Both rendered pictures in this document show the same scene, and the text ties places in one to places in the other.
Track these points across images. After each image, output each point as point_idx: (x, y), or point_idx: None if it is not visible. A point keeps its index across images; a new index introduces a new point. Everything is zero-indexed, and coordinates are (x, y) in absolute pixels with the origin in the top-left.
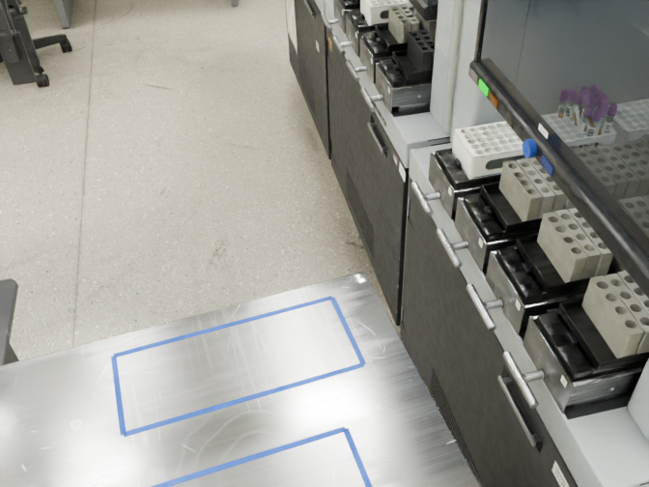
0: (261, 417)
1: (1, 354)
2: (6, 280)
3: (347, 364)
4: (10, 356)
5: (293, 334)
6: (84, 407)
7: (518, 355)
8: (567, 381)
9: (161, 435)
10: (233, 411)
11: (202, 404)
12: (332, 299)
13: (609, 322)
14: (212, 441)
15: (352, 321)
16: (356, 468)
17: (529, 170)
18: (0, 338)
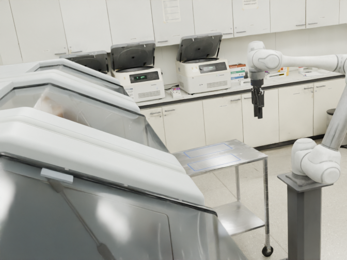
0: (206, 157)
1: (282, 178)
2: (299, 190)
3: (190, 163)
4: (295, 199)
5: (202, 165)
6: (240, 155)
7: None
8: None
9: (223, 154)
10: (211, 157)
11: (218, 157)
12: (194, 171)
13: None
14: (214, 155)
15: (189, 168)
16: (188, 155)
17: None
18: (285, 180)
